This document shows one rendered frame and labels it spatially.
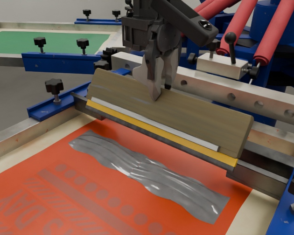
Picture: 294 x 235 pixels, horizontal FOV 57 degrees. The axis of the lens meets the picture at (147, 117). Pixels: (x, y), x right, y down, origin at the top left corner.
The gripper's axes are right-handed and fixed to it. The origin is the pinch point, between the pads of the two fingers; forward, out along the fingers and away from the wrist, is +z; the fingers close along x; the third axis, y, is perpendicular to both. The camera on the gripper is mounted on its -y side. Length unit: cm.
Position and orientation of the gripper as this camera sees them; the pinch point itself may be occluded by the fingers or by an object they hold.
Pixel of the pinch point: (164, 91)
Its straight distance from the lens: 53.6
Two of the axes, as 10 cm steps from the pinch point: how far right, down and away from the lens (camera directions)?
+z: 0.0, 8.5, 5.2
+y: -8.0, -3.1, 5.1
